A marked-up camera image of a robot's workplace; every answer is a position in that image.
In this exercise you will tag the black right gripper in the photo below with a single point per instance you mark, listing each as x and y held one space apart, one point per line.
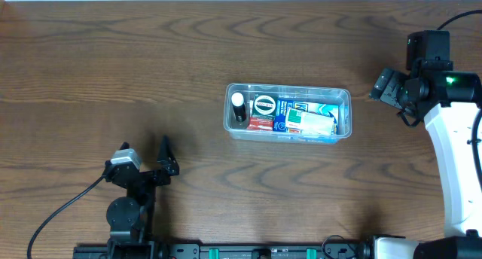
388 89

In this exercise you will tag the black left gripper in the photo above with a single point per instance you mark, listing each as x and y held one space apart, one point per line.
168 163

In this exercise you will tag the dark bottle white cap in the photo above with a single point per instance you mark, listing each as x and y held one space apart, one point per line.
238 105

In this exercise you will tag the red medicine box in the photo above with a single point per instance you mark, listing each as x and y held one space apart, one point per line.
263 124

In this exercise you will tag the green Zam-Buk box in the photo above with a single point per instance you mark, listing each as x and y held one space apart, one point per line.
264 106

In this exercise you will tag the white green Panadol box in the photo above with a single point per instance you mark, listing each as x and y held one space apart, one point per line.
309 122

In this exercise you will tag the blue Kool Fever box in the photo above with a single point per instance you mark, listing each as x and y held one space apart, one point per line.
283 105

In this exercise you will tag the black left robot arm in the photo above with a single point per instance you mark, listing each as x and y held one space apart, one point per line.
131 217

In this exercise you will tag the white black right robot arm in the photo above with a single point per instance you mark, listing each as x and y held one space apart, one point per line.
456 137

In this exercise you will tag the clear plastic container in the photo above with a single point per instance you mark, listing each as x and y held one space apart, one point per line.
330 96

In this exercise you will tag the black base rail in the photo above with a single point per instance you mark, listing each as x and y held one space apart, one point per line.
197 251

